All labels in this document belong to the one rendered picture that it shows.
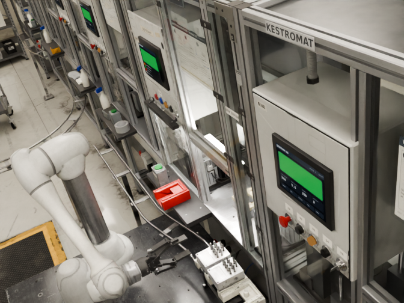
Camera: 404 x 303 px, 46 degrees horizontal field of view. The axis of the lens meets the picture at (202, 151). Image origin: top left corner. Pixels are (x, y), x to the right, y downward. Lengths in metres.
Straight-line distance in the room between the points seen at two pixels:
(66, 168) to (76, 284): 0.55
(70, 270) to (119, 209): 1.86
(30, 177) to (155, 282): 0.84
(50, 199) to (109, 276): 0.43
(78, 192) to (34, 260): 1.85
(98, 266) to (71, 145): 0.53
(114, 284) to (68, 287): 0.56
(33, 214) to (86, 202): 2.29
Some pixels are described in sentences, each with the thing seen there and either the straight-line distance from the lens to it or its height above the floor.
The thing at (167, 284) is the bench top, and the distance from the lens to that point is 2.40.
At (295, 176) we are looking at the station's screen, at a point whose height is 1.61.
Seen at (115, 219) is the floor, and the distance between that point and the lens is 3.97.
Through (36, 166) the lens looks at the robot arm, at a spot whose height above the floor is 1.48.
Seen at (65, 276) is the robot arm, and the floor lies 0.94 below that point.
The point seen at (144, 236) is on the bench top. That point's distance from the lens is 2.68.
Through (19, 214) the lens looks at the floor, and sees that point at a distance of 4.50.
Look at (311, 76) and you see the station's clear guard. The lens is 1.21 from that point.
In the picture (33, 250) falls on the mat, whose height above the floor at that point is 0.01.
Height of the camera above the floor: 2.43
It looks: 33 degrees down
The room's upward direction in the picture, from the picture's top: 12 degrees counter-clockwise
